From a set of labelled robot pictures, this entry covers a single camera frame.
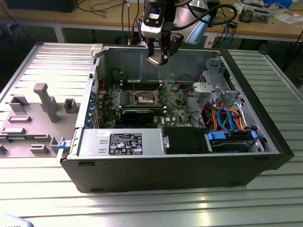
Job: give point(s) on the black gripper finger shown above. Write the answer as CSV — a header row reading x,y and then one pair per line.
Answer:
x,y
174,42
151,48

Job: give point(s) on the silver CPU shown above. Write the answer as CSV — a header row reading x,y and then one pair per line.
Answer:
x,y
154,59

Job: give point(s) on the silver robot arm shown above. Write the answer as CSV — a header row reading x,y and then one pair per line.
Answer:
x,y
198,30

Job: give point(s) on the black RAM slot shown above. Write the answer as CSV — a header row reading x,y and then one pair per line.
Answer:
x,y
158,107
159,111
146,86
146,82

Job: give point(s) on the CPU socket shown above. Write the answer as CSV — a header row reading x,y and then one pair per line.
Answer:
x,y
145,99

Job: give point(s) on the white label sheet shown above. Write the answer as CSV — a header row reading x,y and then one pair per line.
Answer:
x,y
209,40

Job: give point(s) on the silver drive cage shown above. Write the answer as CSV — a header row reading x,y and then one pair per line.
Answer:
x,y
213,68

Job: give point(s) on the green motherboard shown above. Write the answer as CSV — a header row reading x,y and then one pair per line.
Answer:
x,y
174,104

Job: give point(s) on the small black device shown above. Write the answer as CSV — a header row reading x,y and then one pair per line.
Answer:
x,y
233,24

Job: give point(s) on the wooden desk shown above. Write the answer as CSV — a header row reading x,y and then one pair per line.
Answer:
x,y
94,19

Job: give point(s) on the black graphics card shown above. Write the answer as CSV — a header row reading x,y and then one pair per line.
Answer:
x,y
137,116

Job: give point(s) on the blue expansion card retainer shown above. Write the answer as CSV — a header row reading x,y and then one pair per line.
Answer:
x,y
89,111

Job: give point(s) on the grey electronic device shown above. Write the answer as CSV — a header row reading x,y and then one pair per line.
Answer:
x,y
260,15

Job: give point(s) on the silver latch plate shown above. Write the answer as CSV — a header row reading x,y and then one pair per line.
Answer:
x,y
165,142

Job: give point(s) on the silver power supply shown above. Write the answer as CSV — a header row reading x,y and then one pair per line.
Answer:
x,y
94,142

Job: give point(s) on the blue box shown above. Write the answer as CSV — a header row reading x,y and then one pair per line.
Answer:
x,y
279,2

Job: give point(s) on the hard disk in blue carrier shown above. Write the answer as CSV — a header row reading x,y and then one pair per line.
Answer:
x,y
227,145

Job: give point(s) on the white papers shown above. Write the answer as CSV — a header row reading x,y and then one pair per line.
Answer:
x,y
287,17

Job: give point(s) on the black box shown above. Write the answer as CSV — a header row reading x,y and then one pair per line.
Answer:
x,y
40,4

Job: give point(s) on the black PC case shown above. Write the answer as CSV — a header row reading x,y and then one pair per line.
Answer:
x,y
165,175

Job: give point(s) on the blue case latch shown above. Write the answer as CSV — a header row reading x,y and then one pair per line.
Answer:
x,y
62,145

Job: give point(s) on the grey parts rack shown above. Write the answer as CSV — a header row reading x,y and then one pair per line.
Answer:
x,y
35,132

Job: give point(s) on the white rounded object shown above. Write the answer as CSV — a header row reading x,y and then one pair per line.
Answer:
x,y
11,221

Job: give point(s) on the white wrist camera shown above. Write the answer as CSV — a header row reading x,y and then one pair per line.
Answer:
x,y
152,28

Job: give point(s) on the silver metal bracket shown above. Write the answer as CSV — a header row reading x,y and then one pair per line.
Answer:
x,y
202,91

